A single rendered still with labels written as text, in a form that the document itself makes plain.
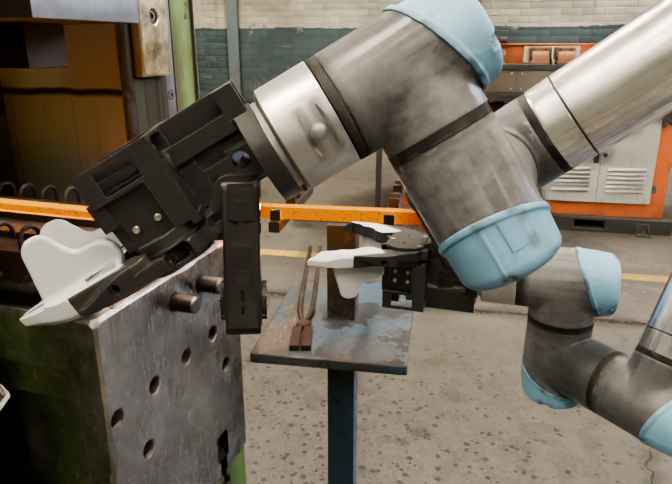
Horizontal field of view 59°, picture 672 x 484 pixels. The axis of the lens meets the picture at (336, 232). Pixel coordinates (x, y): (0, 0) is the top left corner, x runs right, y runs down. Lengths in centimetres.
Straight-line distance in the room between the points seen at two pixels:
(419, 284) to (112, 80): 70
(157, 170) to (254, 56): 840
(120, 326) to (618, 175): 396
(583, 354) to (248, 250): 45
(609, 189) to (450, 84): 413
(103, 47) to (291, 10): 750
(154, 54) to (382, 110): 85
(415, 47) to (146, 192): 19
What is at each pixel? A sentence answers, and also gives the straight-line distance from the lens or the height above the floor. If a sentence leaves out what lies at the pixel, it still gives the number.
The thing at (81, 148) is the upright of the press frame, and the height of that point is 105.
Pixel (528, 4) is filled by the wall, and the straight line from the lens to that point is 836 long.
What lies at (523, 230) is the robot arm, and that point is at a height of 113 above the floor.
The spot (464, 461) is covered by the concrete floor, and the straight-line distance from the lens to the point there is 202.
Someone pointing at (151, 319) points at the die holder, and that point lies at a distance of 89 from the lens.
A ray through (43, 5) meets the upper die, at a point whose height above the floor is 128.
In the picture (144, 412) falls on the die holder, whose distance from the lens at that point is 93.
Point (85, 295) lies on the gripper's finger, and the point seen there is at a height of 109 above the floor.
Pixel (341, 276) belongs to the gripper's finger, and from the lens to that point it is 71.
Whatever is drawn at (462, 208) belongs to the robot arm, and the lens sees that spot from 38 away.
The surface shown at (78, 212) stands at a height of 101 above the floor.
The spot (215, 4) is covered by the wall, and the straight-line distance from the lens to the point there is 897.
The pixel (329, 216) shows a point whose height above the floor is 94.
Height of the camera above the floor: 124
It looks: 18 degrees down
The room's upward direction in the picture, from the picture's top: straight up
